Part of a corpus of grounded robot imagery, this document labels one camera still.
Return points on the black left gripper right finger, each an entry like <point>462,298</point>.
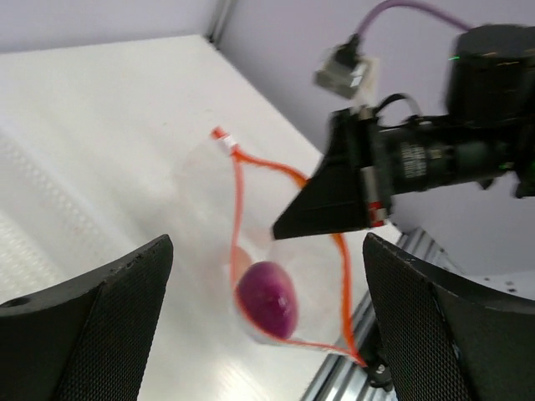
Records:
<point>447,337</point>

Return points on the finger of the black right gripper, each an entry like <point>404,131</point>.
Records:
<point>333,199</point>

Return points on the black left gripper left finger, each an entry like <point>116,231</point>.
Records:
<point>88,338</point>

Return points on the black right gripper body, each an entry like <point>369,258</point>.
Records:
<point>486,132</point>

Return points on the clear zip bag red zipper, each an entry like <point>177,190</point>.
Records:
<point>228,197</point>

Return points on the beige egg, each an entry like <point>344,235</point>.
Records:
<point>240,262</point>

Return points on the purple red onion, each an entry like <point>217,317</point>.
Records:
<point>268,295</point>

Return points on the white perforated plastic basket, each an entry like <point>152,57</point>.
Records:
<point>46,235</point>

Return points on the aluminium front rail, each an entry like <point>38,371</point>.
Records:
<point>340,379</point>

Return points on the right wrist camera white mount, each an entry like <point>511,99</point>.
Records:
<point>349,74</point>

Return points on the right aluminium frame post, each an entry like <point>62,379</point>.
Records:
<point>219,21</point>

